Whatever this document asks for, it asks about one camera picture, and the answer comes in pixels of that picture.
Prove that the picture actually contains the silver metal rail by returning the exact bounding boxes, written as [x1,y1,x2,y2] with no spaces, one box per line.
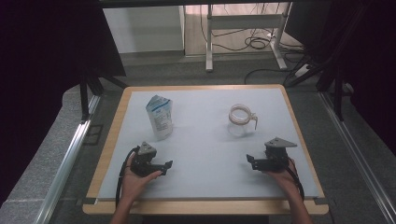
[318,91,396,224]
[33,93,103,224]

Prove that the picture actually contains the black curtain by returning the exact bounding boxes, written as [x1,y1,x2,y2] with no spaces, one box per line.
[284,0,396,157]
[0,0,127,203]

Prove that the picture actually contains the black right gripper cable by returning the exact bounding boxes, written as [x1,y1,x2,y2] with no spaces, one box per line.
[286,158,305,202]

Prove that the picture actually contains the white and blue pouch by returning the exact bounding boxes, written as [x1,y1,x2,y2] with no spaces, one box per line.
[145,94,175,142]

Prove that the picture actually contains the black tripod stand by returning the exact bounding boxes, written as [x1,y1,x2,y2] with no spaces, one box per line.
[78,69,129,123]

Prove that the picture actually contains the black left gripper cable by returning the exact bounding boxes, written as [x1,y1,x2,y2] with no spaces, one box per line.
[114,146,140,209]

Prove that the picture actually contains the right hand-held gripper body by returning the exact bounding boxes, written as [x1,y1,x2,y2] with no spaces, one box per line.
[263,136,298,174]

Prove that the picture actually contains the person's left hand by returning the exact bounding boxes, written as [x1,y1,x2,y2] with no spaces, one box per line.
[120,154,163,201]

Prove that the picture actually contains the white metal desk frame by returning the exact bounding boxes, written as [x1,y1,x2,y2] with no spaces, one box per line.
[205,3,293,73]

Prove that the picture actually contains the black metal stand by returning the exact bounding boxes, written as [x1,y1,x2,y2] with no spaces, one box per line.
[284,54,347,123]

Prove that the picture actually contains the person's right hand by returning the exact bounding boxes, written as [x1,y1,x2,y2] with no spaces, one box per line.
[266,158,300,196]

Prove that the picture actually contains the clear plastic measuring cup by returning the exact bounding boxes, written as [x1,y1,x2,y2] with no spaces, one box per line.
[226,103,260,138]

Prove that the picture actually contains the black floor cables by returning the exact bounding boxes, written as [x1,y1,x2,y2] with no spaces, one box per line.
[199,3,305,86]

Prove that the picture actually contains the white power strip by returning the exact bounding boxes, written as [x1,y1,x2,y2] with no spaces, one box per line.
[293,63,311,78]

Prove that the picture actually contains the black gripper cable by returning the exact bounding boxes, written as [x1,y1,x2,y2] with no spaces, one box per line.
[114,146,140,209]
[286,158,305,202]

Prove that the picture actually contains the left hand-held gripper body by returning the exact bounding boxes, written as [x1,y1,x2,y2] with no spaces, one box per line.
[130,141,163,177]

